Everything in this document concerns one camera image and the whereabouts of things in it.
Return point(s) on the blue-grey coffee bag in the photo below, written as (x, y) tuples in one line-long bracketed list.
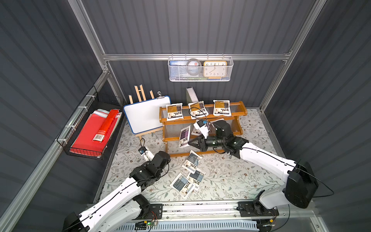
[(183, 186), (192, 162), (196, 178)]

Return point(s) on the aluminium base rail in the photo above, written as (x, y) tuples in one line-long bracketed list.
[(223, 209)]

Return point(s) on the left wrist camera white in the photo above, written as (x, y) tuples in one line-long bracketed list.
[(147, 154)]

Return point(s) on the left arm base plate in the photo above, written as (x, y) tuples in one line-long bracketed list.
[(153, 211)]

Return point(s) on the red folder stack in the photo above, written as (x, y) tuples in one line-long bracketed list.
[(84, 144)]

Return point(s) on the blue-grey coffee bag back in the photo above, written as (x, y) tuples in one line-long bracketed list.
[(192, 162)]

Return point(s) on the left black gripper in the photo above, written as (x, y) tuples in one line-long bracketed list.
[(140, 168)]

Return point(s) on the purple coffee bag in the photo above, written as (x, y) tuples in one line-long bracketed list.
[(196, 132), (184, 137)]

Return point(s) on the black wire side basket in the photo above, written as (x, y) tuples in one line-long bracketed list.
[(94, 101)]

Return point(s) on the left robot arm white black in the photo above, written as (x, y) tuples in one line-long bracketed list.
[(123, 204)]

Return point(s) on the round tape roll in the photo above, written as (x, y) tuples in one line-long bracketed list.
[(193, 67)]

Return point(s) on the yellow square clock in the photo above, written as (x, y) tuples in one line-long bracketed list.
[(215, 69)]

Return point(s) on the red long box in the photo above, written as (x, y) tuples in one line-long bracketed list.
[(106, 125)]

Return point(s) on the orange wooden three-tier shelf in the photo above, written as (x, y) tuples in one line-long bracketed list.
[(220, 129)]

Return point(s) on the yellow coffee bag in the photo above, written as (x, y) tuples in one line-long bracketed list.
[(197, 110), (221, 108), (174, 111)]

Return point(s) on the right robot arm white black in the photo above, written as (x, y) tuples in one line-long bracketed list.
[(300, 183)]

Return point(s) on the wooden easel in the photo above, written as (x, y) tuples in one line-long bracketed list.
[(140, 93)]

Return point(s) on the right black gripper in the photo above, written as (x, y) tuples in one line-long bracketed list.
[(203, 142)]

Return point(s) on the blue box in basket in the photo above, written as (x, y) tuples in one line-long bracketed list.
[(178, 65)]

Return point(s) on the blue-grey coffee bag front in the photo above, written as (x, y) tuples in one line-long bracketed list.
[(183, 186)]

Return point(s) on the white whiteboard blue frame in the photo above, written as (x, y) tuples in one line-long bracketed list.
[(144, 116)]

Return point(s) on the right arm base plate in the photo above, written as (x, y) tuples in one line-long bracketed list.
[(251, 209)]

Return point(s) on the white wire wall basket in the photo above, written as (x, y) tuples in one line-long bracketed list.
[(182, 76)]

